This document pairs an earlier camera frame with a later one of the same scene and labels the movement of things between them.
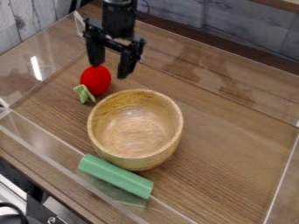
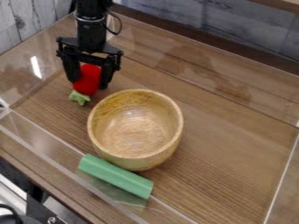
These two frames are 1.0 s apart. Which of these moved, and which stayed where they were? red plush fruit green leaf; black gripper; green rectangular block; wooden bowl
Moved: red plush fruit green leaf; black gripper
Stayed: green rectangular block; wooden bowl
